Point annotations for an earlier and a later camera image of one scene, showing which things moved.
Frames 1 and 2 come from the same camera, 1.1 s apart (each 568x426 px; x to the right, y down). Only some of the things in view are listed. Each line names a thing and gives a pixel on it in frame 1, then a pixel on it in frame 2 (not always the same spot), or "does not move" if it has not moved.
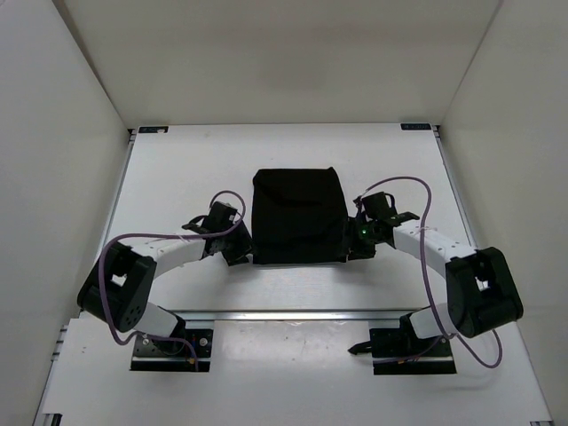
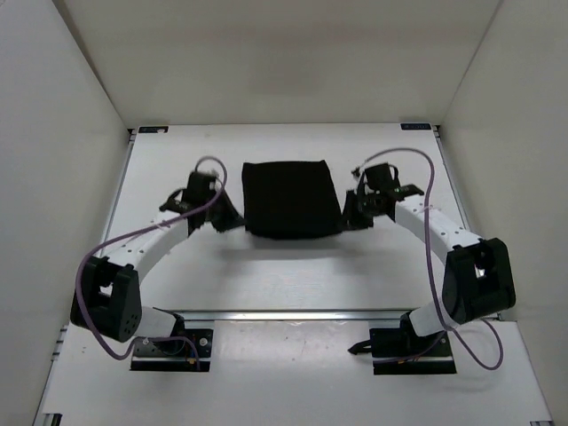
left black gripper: x=244 y=247 to x=232 y=219
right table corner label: x=415 y=126 does not move
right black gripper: x=355 y=251 to x=351 y=219
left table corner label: x=153 y=129 does not move
